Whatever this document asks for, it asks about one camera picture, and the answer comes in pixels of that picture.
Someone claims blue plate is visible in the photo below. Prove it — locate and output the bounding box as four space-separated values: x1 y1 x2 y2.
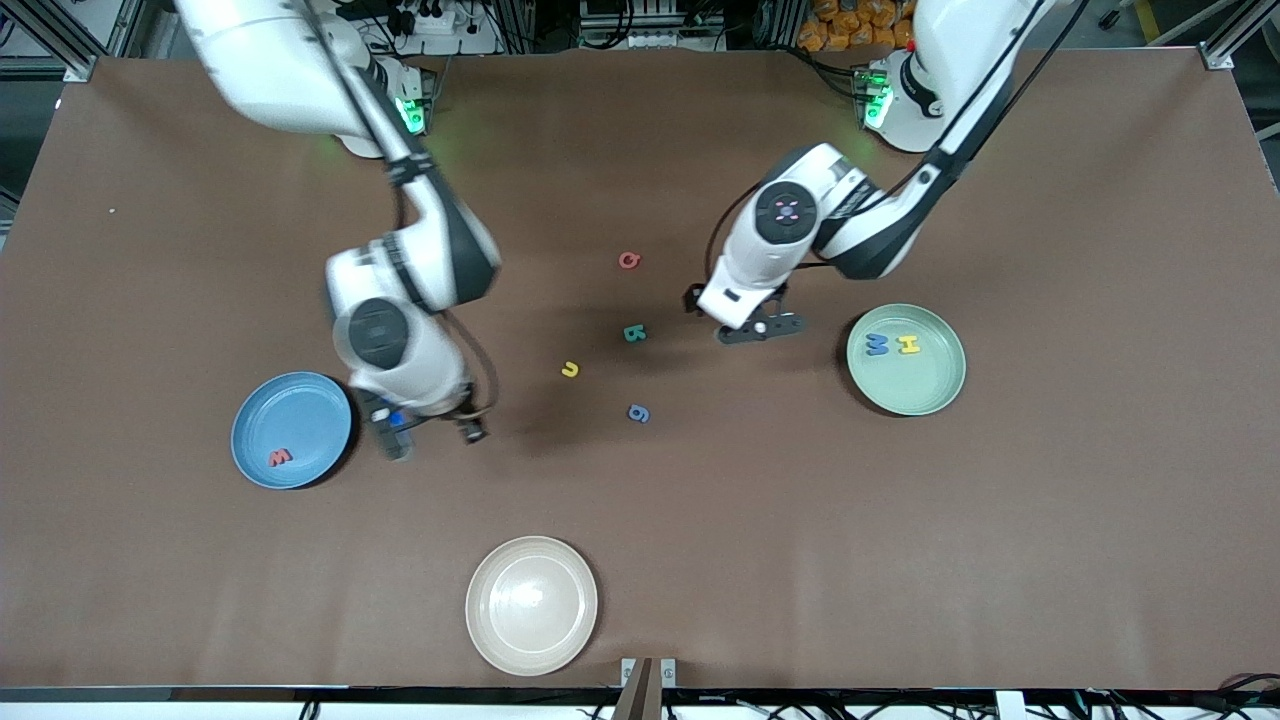
230 371 354 491

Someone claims beige plate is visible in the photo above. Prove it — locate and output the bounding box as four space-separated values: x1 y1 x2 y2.
465 536 599 677

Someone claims green plate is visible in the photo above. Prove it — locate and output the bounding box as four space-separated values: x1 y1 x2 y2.
846 303 968 417

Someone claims black equipment rack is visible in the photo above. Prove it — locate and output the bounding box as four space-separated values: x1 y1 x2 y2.
578 0 726 51

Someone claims orange bags pile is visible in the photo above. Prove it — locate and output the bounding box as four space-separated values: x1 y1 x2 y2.
797 0 923 53

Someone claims white power strip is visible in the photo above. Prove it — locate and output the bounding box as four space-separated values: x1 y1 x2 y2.
385 0 486 38

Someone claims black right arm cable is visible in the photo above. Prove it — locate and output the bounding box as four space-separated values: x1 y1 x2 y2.
295 0 499 419

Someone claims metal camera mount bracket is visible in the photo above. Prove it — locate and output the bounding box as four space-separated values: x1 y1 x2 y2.
612 657 678 720

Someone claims aluminium frame profile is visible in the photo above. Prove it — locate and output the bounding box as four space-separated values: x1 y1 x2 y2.
0 0 136 83
1200 0 1280 71

